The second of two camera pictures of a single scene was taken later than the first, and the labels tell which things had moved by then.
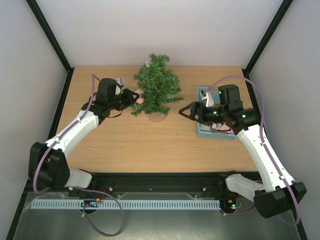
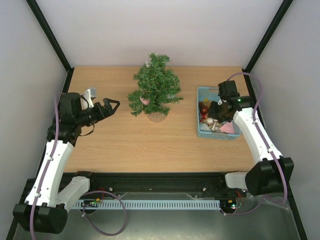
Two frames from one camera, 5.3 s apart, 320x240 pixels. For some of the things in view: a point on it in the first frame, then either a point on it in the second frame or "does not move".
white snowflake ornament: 204,127 does not move
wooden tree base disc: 156,117 does not move
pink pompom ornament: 139,100 → 144,101
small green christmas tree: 160,84 does not move
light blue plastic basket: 214,93 does not move
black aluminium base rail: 213,185 does not move
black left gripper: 130,100 → 107,108
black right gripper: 196,111 → 213,113
